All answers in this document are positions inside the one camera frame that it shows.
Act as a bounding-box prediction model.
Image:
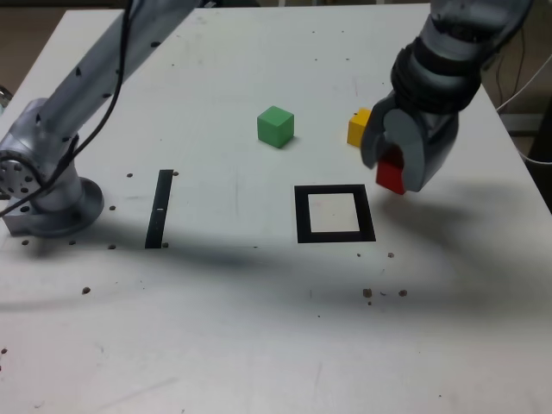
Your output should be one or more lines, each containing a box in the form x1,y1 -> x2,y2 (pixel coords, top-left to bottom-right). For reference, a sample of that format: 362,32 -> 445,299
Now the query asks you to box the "black tape square outline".
293,184 -> 377,244

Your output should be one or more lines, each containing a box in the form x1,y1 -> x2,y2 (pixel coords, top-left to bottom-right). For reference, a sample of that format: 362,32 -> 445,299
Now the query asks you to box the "red cube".
375,145 -> 409,196

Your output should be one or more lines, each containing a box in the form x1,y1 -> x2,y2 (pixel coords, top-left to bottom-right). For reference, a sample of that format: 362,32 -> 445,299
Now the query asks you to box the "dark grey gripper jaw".
360,91 -> 403,171

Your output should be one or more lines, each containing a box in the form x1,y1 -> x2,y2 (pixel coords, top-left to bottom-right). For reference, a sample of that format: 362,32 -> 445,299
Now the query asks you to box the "white cable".
515,141 -> 552,166
495,54 -> 552,112

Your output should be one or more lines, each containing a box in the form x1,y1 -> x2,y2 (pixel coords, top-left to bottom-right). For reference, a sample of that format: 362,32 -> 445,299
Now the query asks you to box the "black tape strip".
144,169 -> 175,249

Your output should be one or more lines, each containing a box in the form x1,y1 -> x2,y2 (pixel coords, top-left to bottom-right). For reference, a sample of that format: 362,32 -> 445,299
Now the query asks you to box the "thin black hanging cable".
516,29 -> 527,96
495,51 -> 508,104

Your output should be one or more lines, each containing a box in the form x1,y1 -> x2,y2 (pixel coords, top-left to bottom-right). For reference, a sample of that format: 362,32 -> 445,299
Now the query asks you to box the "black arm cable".
0,0 -> 135,216

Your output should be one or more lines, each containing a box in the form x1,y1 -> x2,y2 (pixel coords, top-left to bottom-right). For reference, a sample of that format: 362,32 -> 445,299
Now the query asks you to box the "green cube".
256,105 -> 296,149

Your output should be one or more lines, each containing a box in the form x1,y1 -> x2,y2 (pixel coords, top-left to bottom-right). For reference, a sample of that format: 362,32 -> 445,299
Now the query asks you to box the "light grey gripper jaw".
385,107 -> 460,194

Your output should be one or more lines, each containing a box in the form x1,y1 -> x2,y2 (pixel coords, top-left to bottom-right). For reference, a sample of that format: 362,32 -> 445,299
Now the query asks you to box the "yellow cube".
347,108 -> 373,147

